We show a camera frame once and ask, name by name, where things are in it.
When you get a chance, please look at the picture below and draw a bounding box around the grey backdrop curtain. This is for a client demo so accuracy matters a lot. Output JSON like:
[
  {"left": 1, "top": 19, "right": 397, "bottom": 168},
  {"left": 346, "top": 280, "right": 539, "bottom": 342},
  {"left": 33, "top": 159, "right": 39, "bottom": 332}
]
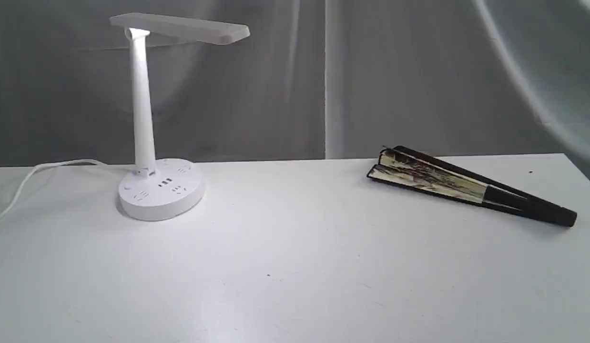
[{"left": 0, "top": 0, "right": 590, "bottom": 166}]

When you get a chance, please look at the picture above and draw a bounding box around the white desk lamp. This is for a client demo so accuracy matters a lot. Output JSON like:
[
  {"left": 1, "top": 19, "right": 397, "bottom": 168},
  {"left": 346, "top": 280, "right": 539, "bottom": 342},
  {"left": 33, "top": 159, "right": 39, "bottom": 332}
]
[{"left": 110, "top": 13, "right": 251, "bottom": 222}]

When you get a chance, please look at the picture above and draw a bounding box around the painted paper folding fan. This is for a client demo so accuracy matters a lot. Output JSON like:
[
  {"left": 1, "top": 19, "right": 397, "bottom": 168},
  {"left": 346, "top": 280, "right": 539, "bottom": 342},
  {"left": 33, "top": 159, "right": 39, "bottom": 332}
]
[{"left": 366, "top": 145, "right": 578, "bottom": 228}]

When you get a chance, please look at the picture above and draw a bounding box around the white lamp power cable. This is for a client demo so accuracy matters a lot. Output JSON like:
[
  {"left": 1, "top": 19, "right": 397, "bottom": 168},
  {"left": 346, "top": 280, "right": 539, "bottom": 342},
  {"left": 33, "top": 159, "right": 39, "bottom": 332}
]
[{"left": 0, "top": 159, "right": 133, "bottom": 224}]

